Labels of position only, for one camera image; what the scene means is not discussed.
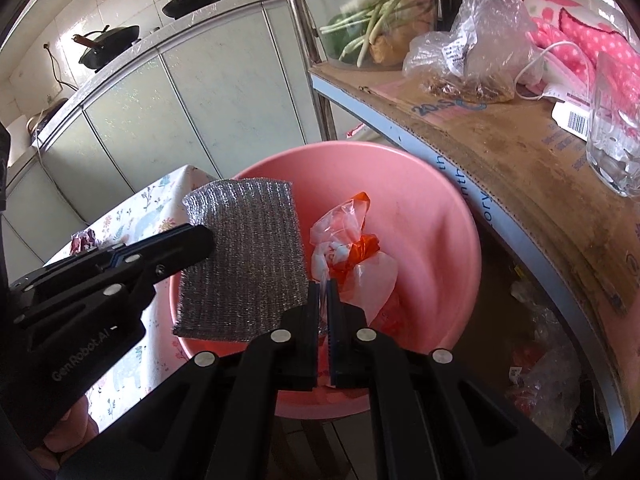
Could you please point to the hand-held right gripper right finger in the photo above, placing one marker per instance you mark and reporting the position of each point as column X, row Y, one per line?
column 337, row 337

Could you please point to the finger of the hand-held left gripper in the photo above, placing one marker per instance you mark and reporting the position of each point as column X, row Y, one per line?
column 115, row 290
column 175, row 250

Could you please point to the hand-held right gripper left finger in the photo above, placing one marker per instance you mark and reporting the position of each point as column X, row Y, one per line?
column 314, row 332

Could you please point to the silver mesh scouring cloth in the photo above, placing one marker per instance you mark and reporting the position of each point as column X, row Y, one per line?
column 250, row 250

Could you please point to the clear and red plastic bag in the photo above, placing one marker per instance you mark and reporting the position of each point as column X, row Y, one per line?
column 345, row 230

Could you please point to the pink plastic basin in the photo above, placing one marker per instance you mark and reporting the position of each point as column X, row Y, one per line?
column 425, row 210

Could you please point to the person's left hand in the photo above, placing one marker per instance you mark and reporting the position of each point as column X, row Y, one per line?
column 70, row 430

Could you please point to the floral printed tablecloth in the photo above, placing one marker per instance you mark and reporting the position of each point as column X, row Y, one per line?
column 140, row 210

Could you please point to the grey kitchen cabinet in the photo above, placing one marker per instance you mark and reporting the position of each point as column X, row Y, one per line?
column 200, row 110

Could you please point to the black lidded wok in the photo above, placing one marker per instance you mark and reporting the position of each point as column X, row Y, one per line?
column 110, row 47

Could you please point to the crumpled plastic bags under shelf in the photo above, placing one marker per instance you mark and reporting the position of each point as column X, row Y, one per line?
column 545, row 390

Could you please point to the grey metal shelf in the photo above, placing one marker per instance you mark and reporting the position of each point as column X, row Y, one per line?
column 380, row 125

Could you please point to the metal shelf pole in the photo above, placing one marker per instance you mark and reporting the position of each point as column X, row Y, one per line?
column 305, row 35

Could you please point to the brown cardboard sheet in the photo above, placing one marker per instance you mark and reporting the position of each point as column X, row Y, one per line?
column 525, row 170

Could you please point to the green pepper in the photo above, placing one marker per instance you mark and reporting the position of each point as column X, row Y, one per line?
column 345, row 35

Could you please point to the clear plastic container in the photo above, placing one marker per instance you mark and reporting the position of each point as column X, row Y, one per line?
column 325, row 5

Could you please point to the ginger root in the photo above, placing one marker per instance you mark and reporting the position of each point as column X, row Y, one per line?
column 395, row 45

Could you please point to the clear container with vegetables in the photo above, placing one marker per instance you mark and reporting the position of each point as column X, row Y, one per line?
column 380, row 15

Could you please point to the clear plastic bag with seeds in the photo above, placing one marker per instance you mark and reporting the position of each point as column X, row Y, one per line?
column 475, row 45

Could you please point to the white packet with barcode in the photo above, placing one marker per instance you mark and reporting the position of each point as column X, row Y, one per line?
column 575, row 117

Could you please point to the clear glass cup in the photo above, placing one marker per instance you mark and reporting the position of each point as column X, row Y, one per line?
column 612, row 150

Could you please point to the pink polka dot cloth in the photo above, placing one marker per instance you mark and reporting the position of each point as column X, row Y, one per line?
column 590, row 35

